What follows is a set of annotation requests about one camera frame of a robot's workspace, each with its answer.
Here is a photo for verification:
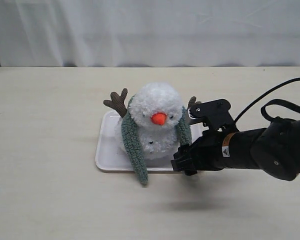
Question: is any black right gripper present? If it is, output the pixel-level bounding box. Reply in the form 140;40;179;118
170;130;253;176

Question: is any white plush snowman toy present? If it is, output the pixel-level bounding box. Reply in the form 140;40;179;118
103;82;193;161

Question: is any green fuzzy scarf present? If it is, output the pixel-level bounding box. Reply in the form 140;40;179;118
116;95;192;187

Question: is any white rectangular tray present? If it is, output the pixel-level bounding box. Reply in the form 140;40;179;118
94;110;203;174

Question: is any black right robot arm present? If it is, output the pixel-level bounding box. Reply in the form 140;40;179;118
171;118;300;181

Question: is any white backdrop curtain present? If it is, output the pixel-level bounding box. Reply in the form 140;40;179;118
0;0;300;67

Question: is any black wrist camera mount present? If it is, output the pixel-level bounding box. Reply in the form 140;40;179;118
186;96;239;133

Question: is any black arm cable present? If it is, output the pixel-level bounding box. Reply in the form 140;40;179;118
233;76;300;126

